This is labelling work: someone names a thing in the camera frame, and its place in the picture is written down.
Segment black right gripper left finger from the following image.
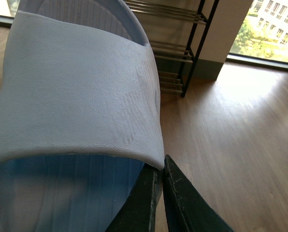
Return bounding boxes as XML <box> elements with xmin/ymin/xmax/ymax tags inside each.
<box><xmin>106</xmin><ymin>164</ymin><xmax>162</xmax><ymax>232</ymax></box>

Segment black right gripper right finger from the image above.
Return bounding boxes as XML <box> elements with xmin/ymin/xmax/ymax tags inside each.
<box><xmin>163</xmin><ymin>155</ymin><xmax>233</xmax><ymax>232</ymax></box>

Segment light blue slipper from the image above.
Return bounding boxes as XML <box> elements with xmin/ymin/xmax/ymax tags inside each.
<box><xmin>0</xmin><ymin>0</ymin><xmax>165</xmax><ymax>232</ymax></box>

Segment black metal shoe rack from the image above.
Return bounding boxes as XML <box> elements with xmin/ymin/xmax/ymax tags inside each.
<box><xmin>125</xmin><ymin>0</ymin><xmax>219</xmax><ymax>97</ymax></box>

